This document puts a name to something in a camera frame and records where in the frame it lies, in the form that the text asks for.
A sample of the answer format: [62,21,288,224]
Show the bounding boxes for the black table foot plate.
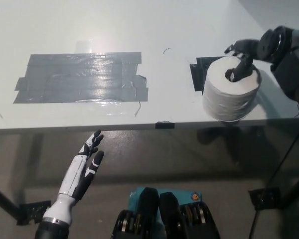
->
[248,186,283,212]
[16,200,52,226]

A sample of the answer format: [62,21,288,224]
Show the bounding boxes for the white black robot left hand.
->
[42,129,105,225]

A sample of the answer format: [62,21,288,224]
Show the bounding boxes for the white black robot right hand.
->
[224,26,282,83]

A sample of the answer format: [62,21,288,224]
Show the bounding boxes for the small black tape piece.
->
[154,120,175,129]

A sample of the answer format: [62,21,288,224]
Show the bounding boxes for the black tape square spot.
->
[190,57,225,93]

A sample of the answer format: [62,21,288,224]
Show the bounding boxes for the black teal robot body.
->
[111,186,221,239]

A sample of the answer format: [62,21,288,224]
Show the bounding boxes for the white toilet paper roll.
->
[202,56,262,122]

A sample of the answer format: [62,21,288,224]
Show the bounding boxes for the grey duct tape patch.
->
[12,51,150,104]

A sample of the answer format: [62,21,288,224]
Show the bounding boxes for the black metal table leg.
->
[268,123,299,210]
[0,183,22,221]

